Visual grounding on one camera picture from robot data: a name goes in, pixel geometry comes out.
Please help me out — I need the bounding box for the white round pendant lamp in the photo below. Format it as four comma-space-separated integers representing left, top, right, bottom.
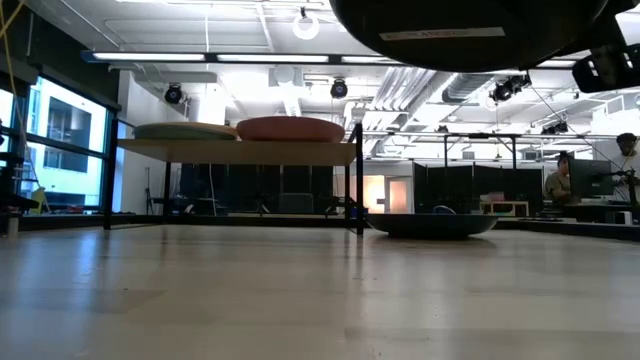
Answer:
292, 6, 321, 42

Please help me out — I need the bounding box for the orange plate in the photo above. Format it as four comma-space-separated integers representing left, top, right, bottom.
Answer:
235, 124, 347, 144

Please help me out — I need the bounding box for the black partition screen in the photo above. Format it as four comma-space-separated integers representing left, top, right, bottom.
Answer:
412, 161, 544, 216

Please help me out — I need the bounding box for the black equipment stand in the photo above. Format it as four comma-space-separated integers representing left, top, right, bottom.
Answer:
0, 119, 40, 237

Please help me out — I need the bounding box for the standing person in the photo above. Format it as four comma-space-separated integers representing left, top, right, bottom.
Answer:
610, 132, 640, 202

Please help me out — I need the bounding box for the small wooden rack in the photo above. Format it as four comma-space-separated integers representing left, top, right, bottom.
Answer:
479, 200, 531, 217

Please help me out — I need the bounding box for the wooden shelf with black legs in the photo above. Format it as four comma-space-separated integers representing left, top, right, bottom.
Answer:
102, 115, 365, 236

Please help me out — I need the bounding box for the black computer monitor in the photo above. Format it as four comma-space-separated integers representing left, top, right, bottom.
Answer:
567, 158, 616, 198

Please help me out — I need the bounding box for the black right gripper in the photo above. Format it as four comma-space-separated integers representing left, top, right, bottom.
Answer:
518, 0, 640, 71

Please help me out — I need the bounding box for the yellow cable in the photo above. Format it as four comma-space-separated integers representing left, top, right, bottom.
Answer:
0, 0, 26, 146

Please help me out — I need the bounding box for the light green plate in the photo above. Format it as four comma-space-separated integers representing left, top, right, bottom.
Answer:
132, 121, 240, 142

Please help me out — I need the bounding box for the dark blue plate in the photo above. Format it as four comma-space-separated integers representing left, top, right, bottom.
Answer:
365, 213, 500, 241

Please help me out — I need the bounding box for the silver ventilation duct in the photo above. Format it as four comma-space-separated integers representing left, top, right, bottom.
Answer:
441, 71, 496, 105

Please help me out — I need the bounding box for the black plate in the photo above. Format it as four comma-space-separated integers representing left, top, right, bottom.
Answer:
328, 0, 613, 74

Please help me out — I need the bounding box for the seated person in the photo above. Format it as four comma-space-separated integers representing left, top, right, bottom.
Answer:
543, 151, 574, 205

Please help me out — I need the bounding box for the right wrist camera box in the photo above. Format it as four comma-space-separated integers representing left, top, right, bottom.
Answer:
571, 42, 640, 95

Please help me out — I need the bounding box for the black ceiling spotlight cluster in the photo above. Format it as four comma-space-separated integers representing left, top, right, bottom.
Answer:
488, 73, 533, 104

